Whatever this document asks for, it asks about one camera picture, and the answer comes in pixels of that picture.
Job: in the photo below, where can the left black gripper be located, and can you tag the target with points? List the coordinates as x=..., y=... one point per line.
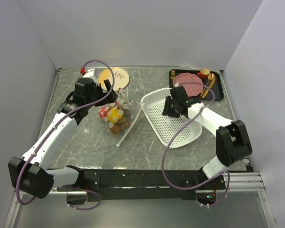
x=112, y=97

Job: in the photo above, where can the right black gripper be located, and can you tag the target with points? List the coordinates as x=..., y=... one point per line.
x=166, y=110

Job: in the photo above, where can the yellow apple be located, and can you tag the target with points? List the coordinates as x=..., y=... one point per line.
x=114, y=115

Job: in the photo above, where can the red apple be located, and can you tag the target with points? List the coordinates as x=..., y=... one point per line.
x=103, y=111

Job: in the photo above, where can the clear dotted zip bag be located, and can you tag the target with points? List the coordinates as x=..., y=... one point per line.
x=131, y=110

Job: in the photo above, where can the brown longan bunch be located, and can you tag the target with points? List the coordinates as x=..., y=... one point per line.
x=121, y=125

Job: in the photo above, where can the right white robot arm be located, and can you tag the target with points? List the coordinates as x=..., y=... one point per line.
x=232, y=140

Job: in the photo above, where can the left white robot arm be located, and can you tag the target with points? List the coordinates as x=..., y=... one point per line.
x=30, y=173

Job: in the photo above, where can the orange cream round plate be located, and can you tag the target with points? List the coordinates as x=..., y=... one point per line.
x=122, y=78

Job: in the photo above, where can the pink dotted plate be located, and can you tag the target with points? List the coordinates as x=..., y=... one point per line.
x=192, y=83

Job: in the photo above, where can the white perforated basket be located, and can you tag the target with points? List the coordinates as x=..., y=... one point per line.
x=164, y=126

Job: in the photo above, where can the gold fork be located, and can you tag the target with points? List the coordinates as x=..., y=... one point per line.
x=172, y=75

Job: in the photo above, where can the black serving tray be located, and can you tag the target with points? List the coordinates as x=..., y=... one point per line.
x=217, y=87

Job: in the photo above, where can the orange cup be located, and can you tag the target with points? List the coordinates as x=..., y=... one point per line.
x=203, y=73

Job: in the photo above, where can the gold spoon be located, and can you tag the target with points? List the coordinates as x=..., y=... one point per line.
x=209, y=85

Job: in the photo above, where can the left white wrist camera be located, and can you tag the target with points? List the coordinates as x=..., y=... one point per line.
x=90, y=73

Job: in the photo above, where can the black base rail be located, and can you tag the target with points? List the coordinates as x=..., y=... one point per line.
x=145, y=184

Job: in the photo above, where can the aluminium frame rail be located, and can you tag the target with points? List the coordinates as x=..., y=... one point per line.
x=239, y=182

